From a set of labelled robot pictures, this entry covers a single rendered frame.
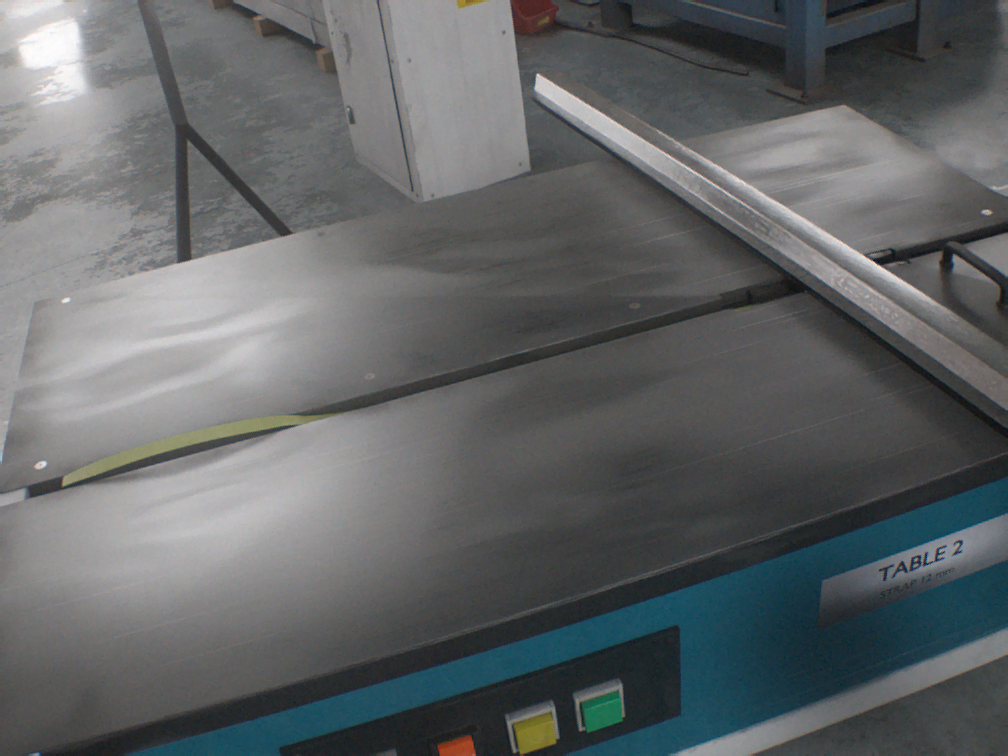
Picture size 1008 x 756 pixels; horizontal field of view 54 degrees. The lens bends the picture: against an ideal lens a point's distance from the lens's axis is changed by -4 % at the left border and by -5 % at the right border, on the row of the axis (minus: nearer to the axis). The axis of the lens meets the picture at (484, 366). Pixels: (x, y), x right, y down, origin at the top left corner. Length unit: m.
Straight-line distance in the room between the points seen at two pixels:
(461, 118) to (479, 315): 1.95
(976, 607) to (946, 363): 0.18
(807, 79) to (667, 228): 2.42
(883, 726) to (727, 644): 0.79
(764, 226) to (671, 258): 0.08
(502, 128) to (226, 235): 0.82
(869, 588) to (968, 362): 0.17
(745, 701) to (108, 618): 0.42
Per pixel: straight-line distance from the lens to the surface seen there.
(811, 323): 0.81
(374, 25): 2.72
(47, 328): 1.02
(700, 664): 0.69
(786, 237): 0.88
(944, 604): 0.78
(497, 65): 2.79
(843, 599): 0.71
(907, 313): 0.78
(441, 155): 2.77
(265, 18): 4.90
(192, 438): 0.77
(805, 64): 3.32
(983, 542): 0.76
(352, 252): 0.98
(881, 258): 0.91
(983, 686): 1.53
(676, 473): 0.67
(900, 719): 1.47
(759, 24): 3.46
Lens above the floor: 1.17
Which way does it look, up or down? 34 degrees down
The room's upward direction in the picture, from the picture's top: 9 degrees counter-clockwise
